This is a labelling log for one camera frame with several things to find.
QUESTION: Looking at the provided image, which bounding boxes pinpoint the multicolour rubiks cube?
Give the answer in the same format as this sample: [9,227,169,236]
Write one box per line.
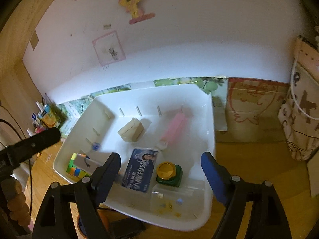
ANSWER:
[67,153,102,179]

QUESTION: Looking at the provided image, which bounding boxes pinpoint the blue white card box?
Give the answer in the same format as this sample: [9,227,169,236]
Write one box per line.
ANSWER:
[122,148,159,193]

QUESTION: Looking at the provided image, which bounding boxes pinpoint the clear plastic box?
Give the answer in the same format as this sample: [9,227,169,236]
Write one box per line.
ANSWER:
[150,179,205,219]

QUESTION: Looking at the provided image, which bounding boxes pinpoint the green bottle gold cap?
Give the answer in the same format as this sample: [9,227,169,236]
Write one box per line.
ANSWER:
[156,161,183,187]

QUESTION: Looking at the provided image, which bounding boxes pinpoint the small cream cardboard box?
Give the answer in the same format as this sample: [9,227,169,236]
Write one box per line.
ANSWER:
[118,118,144,142]

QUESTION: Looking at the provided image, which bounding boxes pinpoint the pink ribbed tube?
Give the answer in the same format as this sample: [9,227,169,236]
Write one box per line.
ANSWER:
[156,113,187,151]

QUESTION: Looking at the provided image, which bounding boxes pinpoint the person left hand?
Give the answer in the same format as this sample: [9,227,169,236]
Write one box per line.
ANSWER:
[7,178,31,227]

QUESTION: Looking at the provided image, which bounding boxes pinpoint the white dropper bottle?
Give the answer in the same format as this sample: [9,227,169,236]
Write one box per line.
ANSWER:
[27,128,36,137]

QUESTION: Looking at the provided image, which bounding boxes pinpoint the red tube pack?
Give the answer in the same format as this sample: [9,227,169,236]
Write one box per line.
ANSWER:
[34,126,48,134]

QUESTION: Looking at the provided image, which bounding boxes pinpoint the white plastic storage bin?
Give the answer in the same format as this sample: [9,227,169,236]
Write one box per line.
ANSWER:
[53,84,215,231]

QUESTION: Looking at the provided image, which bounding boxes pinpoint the brown cartoon cardboard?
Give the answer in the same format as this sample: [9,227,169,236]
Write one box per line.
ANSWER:
[215,78,289,143]

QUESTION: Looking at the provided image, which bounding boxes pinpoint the green tissue pack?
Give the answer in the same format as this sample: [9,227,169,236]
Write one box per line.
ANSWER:
[307,152,319,198]

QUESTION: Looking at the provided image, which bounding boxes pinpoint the patterned canvas bag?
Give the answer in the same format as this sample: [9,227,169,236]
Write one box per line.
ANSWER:
[278,64,318,161]

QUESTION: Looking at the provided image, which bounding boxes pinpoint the pink framed wall sticker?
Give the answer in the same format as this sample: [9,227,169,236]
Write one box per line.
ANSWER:
[92,30,126,66]

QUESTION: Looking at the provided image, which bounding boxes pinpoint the yellow pony wall sticker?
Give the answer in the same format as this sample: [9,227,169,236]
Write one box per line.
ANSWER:
[118,0,155,25]

